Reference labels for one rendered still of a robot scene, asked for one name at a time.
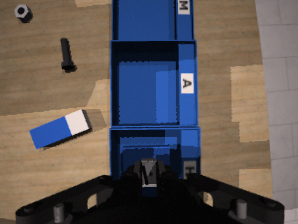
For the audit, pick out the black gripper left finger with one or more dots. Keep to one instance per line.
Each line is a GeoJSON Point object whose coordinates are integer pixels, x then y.
{"type": "Point", "coordinates": [71, 204]}

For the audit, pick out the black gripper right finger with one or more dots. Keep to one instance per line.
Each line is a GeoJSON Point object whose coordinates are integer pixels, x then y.
{"type": "Point", "coordinates": [241, 205]}

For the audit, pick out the grey hex nut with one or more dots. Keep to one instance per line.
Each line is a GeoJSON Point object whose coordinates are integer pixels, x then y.
{"type": "Point", "coordinates": [23, 12]}

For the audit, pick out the black bolt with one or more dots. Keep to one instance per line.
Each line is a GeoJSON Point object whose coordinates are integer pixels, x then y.
{"type": "Point", "coordinates": [67, 64]}

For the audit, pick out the blue three-compartment bin rack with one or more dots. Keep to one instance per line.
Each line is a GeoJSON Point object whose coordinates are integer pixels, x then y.
{"type": "Point", "coordinates": [154, 82]}

